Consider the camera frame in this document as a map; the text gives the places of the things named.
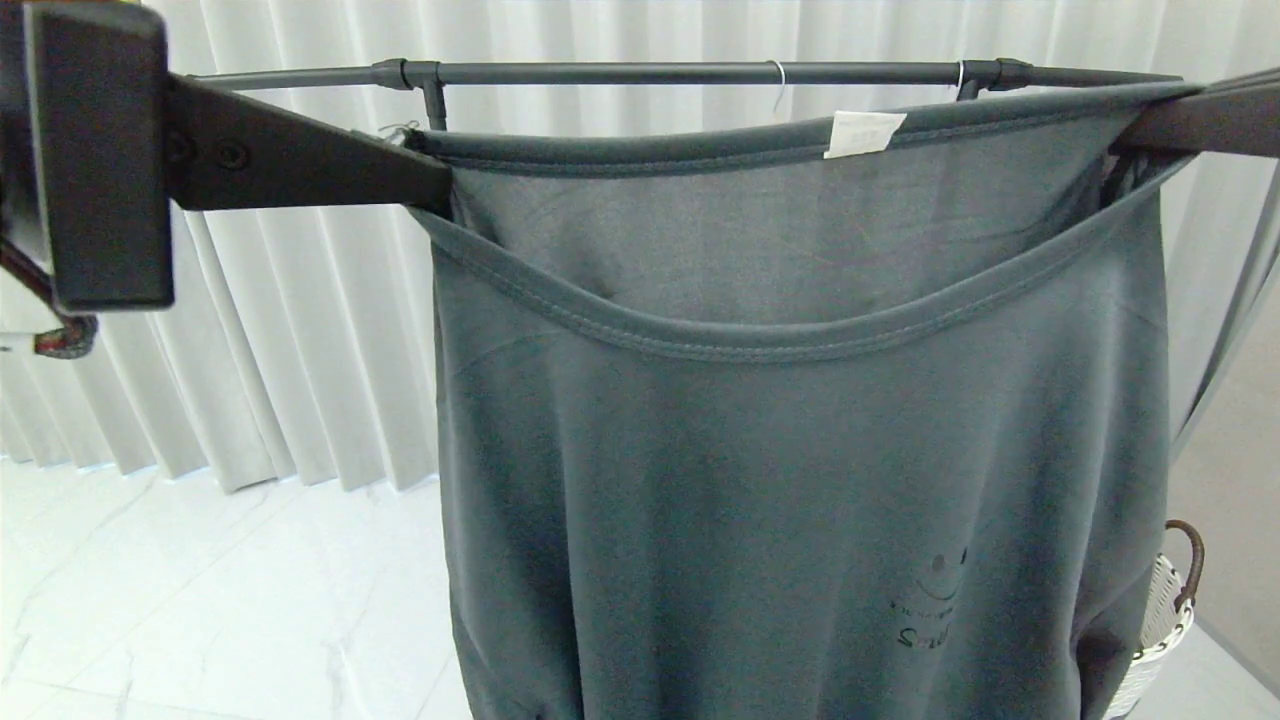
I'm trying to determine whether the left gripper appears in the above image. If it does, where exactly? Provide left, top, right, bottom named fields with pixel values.
left=0, top=0, right=177, bottom=313

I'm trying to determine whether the black clothes rack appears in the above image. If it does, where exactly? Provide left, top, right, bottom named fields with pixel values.
left=188, top=58, right=1183, bottom=133

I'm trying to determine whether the white curtain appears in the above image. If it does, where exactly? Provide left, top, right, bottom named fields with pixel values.
left=0, top=0, right=1280, bottom=496

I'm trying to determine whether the dark grey T-shirt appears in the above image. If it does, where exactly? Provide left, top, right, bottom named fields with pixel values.
left=403, top=80, right=1208, bottom=720

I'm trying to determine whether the white laundry basket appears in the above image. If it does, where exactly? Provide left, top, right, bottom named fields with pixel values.
left=1105, top=519, right=1207, bottom=717

